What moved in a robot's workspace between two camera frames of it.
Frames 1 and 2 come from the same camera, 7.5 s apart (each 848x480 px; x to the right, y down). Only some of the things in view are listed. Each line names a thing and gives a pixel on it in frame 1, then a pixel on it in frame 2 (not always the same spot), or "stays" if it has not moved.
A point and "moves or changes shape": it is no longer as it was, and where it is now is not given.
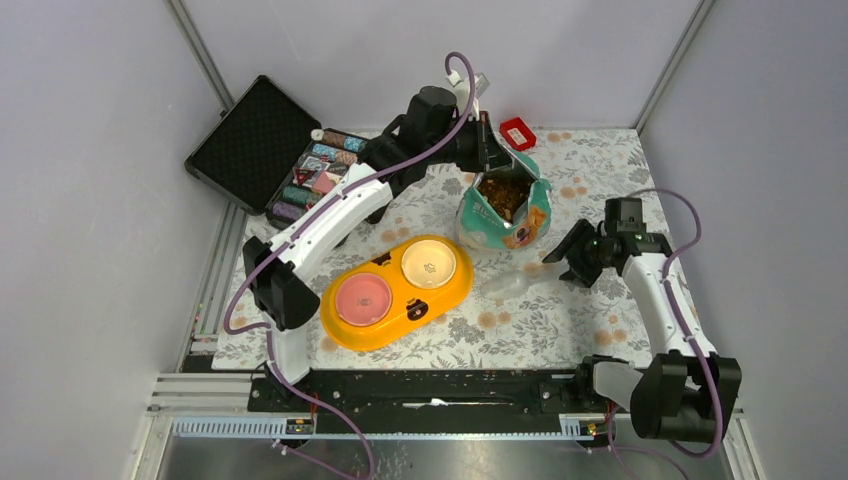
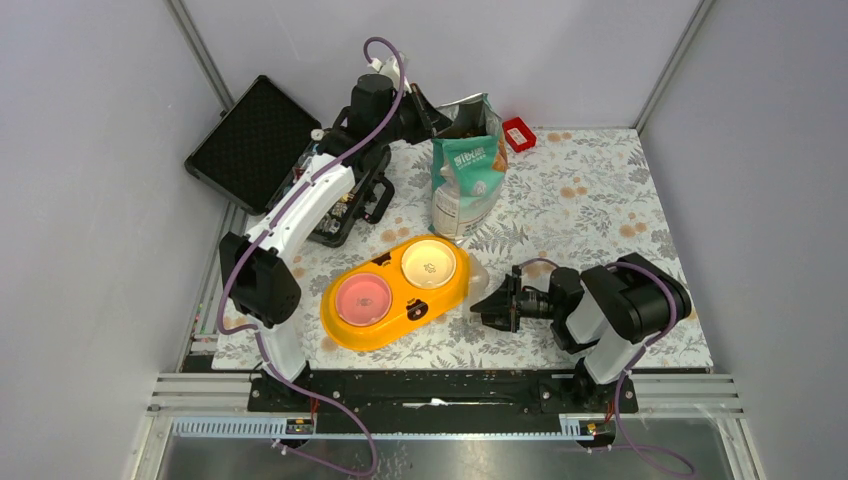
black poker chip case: [271, 156] stays
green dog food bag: [505, 208] moves or changes shape
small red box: [516, 133] stays
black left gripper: [486, 152] to [435, 120]
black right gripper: [578, 271] to [495, 309]
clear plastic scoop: [514, 283] moves or changes shape
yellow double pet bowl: [396, 291] stays
